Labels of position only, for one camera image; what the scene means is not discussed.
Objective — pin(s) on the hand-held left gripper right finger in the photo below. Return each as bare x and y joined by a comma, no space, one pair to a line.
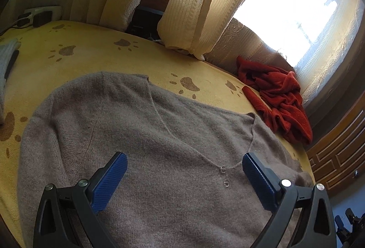
259,179

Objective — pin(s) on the black charger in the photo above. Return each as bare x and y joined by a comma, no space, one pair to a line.
41,19

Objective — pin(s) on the cream lace curtain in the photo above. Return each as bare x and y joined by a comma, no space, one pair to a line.
256,42

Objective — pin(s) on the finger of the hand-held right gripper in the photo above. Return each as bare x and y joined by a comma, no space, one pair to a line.
355,225
338,222

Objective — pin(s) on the red knit sweater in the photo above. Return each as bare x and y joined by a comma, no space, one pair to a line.
282,99

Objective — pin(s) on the taupe knit sweater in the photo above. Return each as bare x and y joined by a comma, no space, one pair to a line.
171,136

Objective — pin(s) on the yellow paw print blanket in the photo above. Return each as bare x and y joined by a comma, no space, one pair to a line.
99,54

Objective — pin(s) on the grey knit sweater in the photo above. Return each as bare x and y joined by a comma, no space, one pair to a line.
7,65

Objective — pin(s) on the white power strip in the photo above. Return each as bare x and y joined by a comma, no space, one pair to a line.
55,12

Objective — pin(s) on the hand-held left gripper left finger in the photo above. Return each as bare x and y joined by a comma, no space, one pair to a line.
109,182

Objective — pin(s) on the cream ribbed curtain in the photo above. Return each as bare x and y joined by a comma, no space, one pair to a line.
194,8

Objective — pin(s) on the carved wooden door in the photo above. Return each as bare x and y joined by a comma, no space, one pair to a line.
336,156

